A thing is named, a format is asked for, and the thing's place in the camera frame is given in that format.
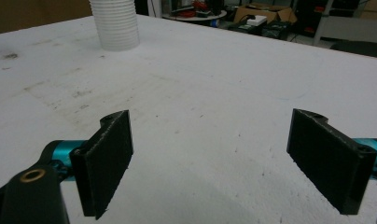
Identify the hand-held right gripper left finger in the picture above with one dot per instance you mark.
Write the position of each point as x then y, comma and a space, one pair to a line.
102, 168

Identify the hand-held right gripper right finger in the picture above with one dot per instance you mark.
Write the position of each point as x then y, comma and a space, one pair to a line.
326, 155

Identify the white foam mat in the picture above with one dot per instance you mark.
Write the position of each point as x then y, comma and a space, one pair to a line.
192, 93

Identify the grey metal stand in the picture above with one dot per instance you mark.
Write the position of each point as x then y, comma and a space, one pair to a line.
348, 28

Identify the black computer tower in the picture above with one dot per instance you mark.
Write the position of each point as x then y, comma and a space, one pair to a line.
242, 28
276, 29

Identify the small white box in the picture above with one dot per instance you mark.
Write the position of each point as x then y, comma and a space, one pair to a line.
256, 20

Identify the open cardboard box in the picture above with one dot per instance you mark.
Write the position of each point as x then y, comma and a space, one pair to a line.
270, 12

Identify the round white table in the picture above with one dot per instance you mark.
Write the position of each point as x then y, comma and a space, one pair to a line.
192, 17

